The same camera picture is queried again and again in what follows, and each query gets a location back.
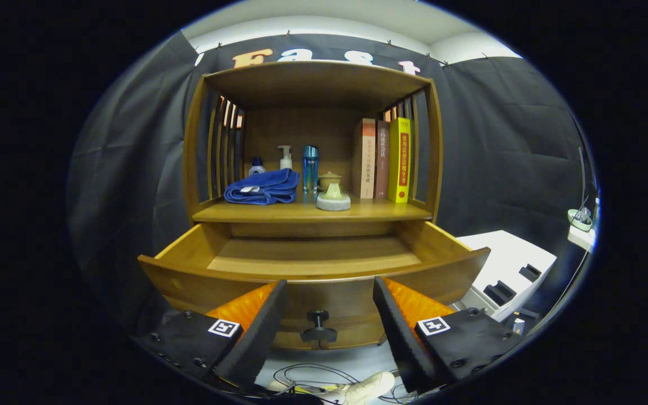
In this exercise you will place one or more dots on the brown book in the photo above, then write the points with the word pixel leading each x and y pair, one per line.
pixel 382 163

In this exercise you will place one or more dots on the wooden cabinet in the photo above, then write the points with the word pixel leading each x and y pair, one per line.
pixel 313 84

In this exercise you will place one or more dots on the blue glass bottle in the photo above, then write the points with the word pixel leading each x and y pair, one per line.
pixel 310 169

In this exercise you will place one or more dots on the yellow book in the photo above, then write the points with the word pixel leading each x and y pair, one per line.
pixel 400 163

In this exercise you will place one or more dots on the yellow lidded teacup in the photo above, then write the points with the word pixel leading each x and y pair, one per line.
pixel 329 179

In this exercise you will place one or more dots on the small blue capped bottle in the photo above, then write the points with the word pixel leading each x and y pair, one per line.
pixel 256 169

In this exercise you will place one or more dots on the white pump bottle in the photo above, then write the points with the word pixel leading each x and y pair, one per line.
pixel 286 162

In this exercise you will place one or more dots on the wooden countertop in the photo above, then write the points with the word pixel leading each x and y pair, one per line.
pixel 290 212

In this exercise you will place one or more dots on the black backdrop cloth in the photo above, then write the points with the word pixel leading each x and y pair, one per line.
pixel 498 140

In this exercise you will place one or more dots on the pale green small container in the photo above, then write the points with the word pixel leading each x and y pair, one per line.
pixel 578 220

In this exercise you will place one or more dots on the folded blue towel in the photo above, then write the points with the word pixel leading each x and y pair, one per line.
pixel 268 188

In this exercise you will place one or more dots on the beige orange book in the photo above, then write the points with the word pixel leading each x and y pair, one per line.
pixel 368 163

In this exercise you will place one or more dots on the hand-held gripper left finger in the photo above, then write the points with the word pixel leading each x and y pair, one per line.
pixel 256 337

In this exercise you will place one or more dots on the wooden drawer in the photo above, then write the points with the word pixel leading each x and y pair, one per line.
pixel 313 256

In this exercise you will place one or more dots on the white box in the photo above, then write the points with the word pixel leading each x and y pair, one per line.
pixel 498 253

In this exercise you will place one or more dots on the white shoe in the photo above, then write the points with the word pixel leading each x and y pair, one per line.
pixel 369 387

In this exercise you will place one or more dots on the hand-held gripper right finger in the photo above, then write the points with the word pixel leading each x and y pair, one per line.
pixel 403 337

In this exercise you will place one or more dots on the green soap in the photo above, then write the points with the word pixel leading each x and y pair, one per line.
pixel 335 192

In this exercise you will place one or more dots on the black drawer knob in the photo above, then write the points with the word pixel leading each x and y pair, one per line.
pixel 318 334

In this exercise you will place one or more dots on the grey soap dish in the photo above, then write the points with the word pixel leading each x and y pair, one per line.
pixel 333 205

